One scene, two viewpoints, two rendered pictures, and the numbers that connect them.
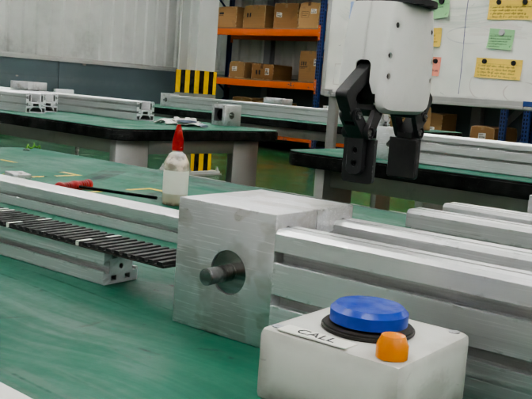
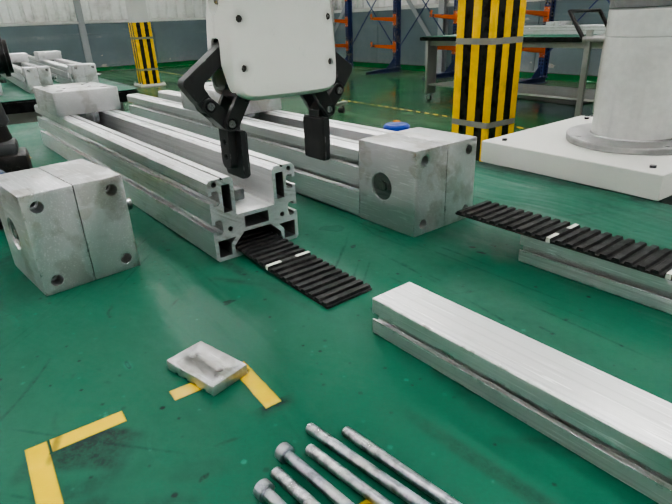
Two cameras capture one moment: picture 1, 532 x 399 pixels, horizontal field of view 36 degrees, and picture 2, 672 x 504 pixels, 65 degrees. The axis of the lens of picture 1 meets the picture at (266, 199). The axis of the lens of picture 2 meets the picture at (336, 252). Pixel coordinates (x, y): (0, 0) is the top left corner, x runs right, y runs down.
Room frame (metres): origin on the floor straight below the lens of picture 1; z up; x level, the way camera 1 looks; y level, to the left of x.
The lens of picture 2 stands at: (1.21, 0.07, 1.00)
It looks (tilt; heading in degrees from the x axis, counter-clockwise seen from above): 24 degrees down; 196
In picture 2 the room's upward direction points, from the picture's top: 2 degrees counter-clockwise
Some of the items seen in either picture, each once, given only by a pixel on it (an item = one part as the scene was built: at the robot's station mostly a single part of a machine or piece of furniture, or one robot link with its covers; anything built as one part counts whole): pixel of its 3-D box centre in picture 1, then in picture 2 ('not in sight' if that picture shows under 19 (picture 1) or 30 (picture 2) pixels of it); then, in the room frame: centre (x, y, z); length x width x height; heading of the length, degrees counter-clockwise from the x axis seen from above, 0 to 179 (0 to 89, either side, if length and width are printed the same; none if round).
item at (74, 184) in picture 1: (112, 191); not in sight; (1.21, 0.23, 0.79); 0.16 x 0.08 x 0.02; 65
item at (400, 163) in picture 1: (410, 144); (221, 138); (0.81, -0.14, 0.91); 0.03 x 0.03 x 0.07; 53
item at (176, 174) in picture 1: (176, 164); not in sight; (1.19, 0.13, 0.84); 0.04 x 0.04 x 0.12
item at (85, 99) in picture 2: not in sight; (77, 105); (0.35, -0.67, 0.87); 0.16 x 0.11 x 0.07; 53
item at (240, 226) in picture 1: (253, 264); (423, 176); (0.60, 0.01, 0.83); 0.12 x 0.09 x 0.10; 143
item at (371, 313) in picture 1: (368, 321); (396, 130); (0.41, -0.06, 0.84); 0.04 x 0.04 x 0.02
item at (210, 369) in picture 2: not in sight; (206, 366); (0.94, -0.10, 0.78); 0.05 x 0.03 x 0.01; 66
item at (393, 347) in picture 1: (393, 344); not in sight; (0.36, -0.06, 0.85); 0.01 x 0.01 x 0.01
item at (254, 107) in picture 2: not in sight; (230, 105); (0.34, -0.36, 0.87); 0.16 x 0.11 x 0.07; 53
